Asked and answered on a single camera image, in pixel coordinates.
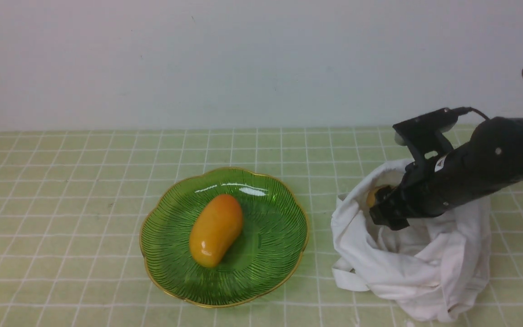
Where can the white cloth bag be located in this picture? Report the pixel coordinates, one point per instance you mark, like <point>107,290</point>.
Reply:
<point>434,269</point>

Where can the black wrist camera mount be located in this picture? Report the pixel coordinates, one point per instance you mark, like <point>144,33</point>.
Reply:
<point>424,134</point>

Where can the orange mango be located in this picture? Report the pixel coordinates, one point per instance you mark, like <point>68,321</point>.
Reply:
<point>215,230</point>

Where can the green glass plate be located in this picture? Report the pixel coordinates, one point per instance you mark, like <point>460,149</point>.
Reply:
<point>266,253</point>

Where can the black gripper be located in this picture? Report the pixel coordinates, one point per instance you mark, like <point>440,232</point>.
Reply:
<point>427,190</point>

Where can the brown kiwi fruit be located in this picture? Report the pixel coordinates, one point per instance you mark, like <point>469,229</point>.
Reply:
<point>372,196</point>

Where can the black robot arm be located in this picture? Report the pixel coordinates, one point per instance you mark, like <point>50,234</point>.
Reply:
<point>496,149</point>

